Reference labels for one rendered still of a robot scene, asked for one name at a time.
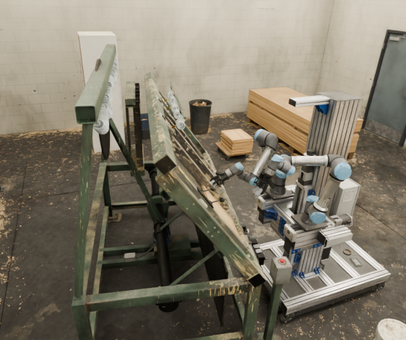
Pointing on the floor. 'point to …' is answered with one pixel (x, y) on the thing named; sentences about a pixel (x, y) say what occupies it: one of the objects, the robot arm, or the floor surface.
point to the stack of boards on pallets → (286, 118)
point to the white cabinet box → (92, 48)
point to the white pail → (394, 330)
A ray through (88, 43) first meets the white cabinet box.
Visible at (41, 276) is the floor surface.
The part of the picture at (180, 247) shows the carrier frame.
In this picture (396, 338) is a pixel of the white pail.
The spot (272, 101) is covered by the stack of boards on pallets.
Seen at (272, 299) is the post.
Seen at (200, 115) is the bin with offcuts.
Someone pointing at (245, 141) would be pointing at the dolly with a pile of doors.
